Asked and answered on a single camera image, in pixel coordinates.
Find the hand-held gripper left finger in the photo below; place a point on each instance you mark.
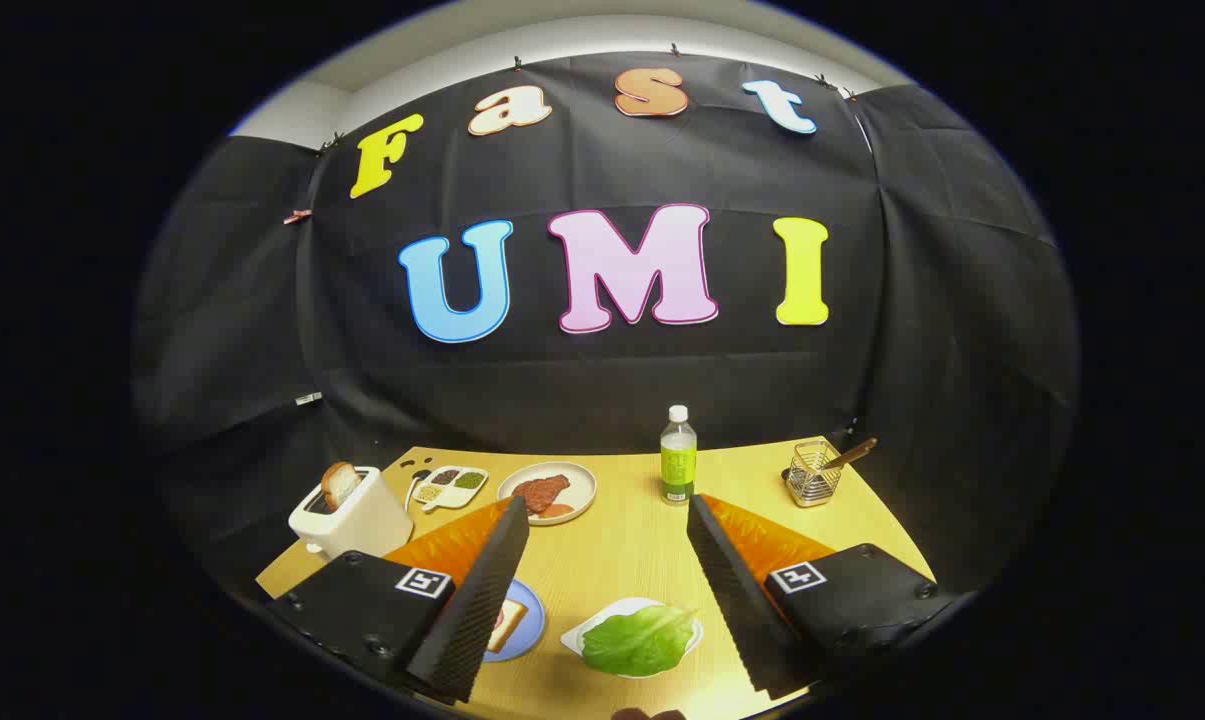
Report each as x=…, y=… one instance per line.
x=482, y=600

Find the pink ham slice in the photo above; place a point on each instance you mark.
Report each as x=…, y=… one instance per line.
x=499, y=618

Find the round white plate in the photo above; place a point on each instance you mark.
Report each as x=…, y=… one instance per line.
x=574, y=482

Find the round blue plate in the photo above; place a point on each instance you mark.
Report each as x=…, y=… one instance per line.
x=532, y=620

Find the brown meat slice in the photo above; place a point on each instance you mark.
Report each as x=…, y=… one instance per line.
x=530, y=497
x=554, y=486

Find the copper coloured clip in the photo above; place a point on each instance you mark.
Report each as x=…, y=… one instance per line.
x=298, y=216

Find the white toaster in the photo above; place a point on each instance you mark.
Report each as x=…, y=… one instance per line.
x=362, y=520

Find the white square plate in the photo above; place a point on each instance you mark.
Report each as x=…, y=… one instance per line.
x=612, y=606

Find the white sectioned bean tray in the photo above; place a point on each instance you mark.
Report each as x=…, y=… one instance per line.
x=462, y=495

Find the black backdrop cloth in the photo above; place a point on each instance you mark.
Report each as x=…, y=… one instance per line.
x=612, y=390

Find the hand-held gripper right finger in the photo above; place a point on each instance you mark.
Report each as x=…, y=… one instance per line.
x=737, y=600

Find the red tomato slice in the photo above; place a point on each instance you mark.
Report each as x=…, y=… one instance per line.
x=558, y=510

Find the toasted bread slice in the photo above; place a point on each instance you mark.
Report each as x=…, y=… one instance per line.
x=340, y=484

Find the white bread slice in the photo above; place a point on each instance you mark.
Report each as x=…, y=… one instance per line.
x=512, y=625

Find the green label drink bottle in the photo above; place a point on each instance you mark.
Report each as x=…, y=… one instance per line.
x=678, y=465

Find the green lettuce leaf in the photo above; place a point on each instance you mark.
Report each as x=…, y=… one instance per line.
x=637, y=640

